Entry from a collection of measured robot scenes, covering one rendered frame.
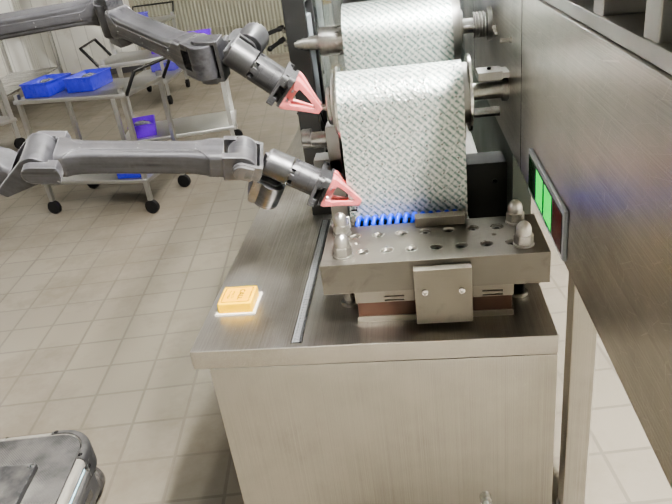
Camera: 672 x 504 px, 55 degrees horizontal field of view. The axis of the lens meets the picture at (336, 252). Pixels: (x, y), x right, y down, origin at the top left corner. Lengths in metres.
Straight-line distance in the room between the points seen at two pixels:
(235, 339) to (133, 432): 1.39
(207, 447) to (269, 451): 1.06
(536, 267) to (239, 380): 0.58
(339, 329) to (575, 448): 0.90
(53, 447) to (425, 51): 1.61
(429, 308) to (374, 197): 0.27
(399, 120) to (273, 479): 0.76
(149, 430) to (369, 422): 1.41
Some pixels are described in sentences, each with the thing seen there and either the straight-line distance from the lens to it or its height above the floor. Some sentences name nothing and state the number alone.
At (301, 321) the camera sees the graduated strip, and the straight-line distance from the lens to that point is 1.25.
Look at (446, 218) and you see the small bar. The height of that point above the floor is 1.04.
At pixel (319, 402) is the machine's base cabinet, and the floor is 0.77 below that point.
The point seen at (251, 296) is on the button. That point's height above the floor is 0.92.
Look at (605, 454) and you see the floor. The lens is 2.28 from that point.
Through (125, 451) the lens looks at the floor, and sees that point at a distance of 2.51.
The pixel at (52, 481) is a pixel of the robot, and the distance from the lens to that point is 2.14.
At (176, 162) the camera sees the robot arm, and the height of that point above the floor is 1.20.
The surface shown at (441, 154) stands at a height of 1.15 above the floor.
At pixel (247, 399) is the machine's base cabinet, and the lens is 1.27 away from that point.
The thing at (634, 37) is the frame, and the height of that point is 1.45.
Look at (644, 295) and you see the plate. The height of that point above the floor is 1.26.
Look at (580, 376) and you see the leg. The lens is 1.75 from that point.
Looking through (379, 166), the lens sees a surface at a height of 1.14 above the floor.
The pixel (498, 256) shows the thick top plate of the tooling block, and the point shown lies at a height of 1.03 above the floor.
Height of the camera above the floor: 1.56
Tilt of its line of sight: 27 degrees down
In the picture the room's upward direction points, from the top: 8 degrees counter-clockwise
